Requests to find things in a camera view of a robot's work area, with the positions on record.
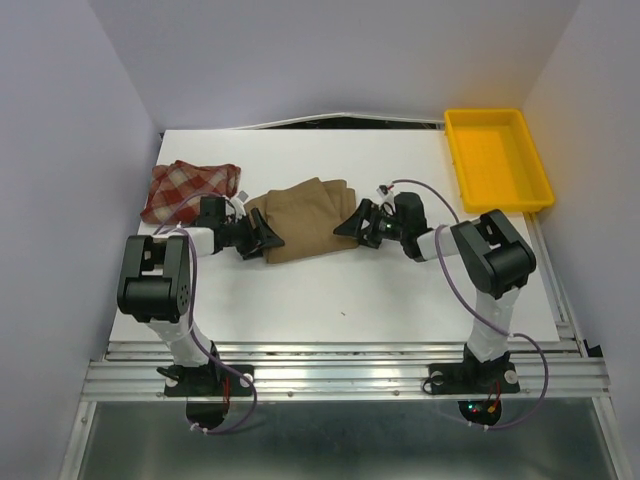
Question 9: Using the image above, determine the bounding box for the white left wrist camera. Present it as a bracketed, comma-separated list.
[226, 190, 248, 218]

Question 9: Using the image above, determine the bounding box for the tan skirt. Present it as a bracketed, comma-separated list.
[245, 177, 358, 264]

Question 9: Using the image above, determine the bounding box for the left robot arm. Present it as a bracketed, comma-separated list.
[117, 195, 285, 396]

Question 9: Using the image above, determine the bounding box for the purple cable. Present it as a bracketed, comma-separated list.
[382, 178, 552, 432]
[152, 192, 259, 436]

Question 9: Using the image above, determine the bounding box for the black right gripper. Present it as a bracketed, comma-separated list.
[333, 199, 406, 249]

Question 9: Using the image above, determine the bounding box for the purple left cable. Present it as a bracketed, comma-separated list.
[152, 192, 259, 436]

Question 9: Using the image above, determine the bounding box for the yellow plastic bin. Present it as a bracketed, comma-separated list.
[444, 108, 555, 213]

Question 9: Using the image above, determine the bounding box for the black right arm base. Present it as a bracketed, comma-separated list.
[422, 362, 521, 396]

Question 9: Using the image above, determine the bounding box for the aluminium rail frame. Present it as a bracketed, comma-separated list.
[60, 216, 633, 479]

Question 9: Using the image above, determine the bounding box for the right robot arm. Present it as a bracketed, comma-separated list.
[334, 192, 537, 395]

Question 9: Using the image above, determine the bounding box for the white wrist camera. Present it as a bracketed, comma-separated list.
[226, 190, 248, 218]
[376, 182, 395, 214]

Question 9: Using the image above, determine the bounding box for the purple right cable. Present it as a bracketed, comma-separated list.
[382, 178, 552, 432]

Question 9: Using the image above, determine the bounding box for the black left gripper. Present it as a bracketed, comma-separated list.
[221, 208, 283, 261]

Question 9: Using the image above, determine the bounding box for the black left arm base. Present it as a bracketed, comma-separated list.
[156, 364, 252, 398]

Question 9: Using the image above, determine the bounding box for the red plaid skirt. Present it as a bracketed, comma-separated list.
[140, 160, 241, 225]

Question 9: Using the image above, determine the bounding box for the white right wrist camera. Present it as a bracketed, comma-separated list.
[376, 182, 395, 214]

